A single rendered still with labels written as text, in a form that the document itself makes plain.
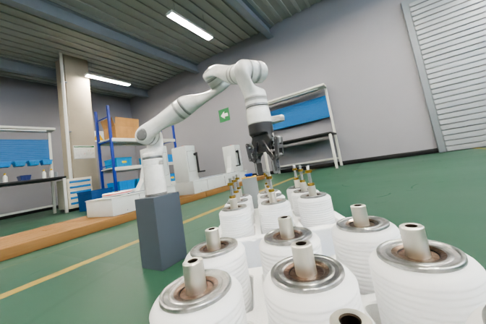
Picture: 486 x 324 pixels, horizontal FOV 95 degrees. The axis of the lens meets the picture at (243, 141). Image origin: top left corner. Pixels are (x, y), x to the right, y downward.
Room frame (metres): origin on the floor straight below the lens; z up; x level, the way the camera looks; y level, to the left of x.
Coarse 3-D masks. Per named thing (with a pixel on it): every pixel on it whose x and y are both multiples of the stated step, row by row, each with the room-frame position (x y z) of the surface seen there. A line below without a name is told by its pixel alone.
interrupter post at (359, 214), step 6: (354, 204) 0.37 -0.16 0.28; (360, 204) 0.37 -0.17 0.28; (354, 210) 0.36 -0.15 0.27; (360, 210) 0.35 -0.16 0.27; (366, 210) 0.36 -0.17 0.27; (354, 216) 0.36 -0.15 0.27; (360, 216) 0.35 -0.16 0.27; (366, 216) 0.36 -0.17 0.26; (354, 222) 0.36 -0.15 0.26; (360, 222) 0.36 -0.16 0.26; (366, 222) 0.35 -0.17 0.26
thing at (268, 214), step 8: (288, 200) 0.67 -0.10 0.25; (264, 208) 0.64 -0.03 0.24; (272, 208) 0.63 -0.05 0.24; (280, 208) 0.63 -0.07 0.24; (288, 208) 0.65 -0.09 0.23; (264, 216) 0.65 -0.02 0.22; (272, 216) 0.63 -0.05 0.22; (264, 224) 0.65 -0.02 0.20; (272, 224) 0.63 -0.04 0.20; (264, 232) 0.66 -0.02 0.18
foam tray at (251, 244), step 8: (256, 208) 0.98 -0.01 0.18; (256, 216) 0.84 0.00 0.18; (336, 216) 0.68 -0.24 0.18; (256, 224) 0.74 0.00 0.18; (296, 224) 0.67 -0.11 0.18; (328, 224) 0.62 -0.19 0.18; (256, 232) 0.65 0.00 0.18; (320, 232) 0.60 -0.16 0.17; (328, 232) 0.60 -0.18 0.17; (240, 240) 0.61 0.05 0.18; (248, 240) 0.60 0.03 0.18; (256, 240) 0.60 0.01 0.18; (320, 240) 0.60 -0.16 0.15; (328, 240) 0.60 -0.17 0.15; (248, 248) 0.60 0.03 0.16; (256, 248) 0.60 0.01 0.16; (328, 248) 0.60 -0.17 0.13; (248, 256) 0.60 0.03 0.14; (256, 256) 0.60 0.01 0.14; (328, 256) 0.60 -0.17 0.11; (248, 264) 0.60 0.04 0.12; (256, 264) 0.60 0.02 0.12
